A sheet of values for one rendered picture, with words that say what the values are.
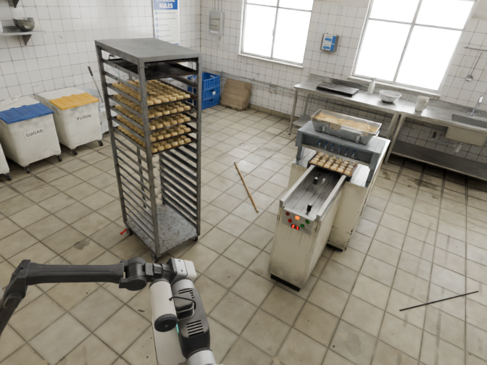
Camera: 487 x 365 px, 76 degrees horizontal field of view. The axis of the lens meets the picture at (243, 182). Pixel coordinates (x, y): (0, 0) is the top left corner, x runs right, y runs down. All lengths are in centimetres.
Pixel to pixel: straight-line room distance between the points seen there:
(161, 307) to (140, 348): 157
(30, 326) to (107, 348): 63
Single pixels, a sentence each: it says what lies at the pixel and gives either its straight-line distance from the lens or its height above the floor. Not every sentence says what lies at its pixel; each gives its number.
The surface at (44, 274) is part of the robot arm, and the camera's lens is 129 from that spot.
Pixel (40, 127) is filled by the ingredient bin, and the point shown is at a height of 55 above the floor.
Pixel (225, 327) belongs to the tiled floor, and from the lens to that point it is 266.
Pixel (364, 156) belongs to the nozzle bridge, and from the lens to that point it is 290.
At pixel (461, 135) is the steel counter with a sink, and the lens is 538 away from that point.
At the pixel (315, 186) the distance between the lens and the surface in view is 274.
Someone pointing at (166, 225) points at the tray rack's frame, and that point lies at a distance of 325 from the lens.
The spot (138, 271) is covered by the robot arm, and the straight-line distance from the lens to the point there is 129.
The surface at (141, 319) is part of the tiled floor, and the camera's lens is 275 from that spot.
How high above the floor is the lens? 224
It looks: 32 degrees down
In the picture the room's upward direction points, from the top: 5 degrees clockwise
